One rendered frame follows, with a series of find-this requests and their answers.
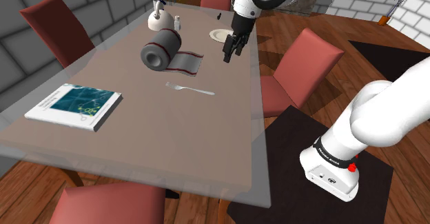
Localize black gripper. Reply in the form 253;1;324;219
223;12;257;64

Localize white plate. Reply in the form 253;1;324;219
209;28;234;43

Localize silver fork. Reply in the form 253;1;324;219
165;81;216;96

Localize grey rolled towel, red stripes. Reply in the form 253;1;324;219
140;28;205;77

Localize white kettle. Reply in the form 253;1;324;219
147;0;176;32

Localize glass-topped dining table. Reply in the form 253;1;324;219
0;1;272;224

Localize dark robot stand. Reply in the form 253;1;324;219
226;105;395;224

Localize potted plant, orange pot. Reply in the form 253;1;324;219
376;0;422;27

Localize white book, teal cover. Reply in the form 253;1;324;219
23;83;124;132

